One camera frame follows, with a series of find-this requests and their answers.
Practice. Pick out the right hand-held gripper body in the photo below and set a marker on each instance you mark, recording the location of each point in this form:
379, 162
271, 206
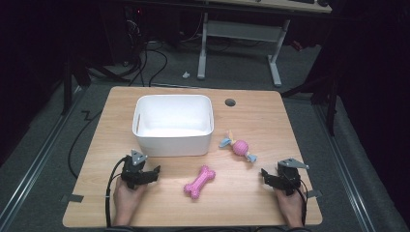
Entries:
289, 175

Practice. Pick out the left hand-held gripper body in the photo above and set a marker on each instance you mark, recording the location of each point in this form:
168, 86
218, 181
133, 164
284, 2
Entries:
132, 167

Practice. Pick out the pink spiky bone toy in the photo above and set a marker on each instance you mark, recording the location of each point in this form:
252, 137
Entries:
199, 182

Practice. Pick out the white plastic bin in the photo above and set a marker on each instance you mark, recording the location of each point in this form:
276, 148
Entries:
173, 124

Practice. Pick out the person's right hand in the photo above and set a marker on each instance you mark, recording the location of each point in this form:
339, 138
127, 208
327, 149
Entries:
290, 204

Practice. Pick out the person's left hand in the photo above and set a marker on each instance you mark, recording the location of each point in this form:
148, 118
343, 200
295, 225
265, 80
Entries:
127, 196

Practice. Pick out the grey tape strip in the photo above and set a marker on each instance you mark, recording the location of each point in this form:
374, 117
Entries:
314, 193
72, 198

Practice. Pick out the black table grommet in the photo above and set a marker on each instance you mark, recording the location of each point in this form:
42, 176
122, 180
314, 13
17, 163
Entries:
230, 102

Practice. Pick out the black metal stand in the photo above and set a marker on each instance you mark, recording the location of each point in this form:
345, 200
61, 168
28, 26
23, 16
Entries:
330, 96
67, 87

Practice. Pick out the small white floor scrap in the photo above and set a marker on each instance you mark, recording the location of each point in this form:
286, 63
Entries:
186, 75

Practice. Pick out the white-framed wooden desk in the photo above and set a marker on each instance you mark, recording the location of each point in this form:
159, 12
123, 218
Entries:
245, 30

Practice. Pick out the black computer mouse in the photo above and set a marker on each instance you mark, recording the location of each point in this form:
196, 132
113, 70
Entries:
322, 3

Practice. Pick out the metal floor rail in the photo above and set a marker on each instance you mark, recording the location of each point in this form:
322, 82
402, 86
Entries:
35, 164
345, 167

